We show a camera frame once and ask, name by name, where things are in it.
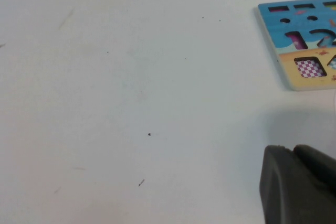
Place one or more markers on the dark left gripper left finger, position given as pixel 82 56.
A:
pixel 288 195

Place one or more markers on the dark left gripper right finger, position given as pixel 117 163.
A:
pixel 317 163

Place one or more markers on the colourful wooden puzzle board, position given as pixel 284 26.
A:
pixel 270 22

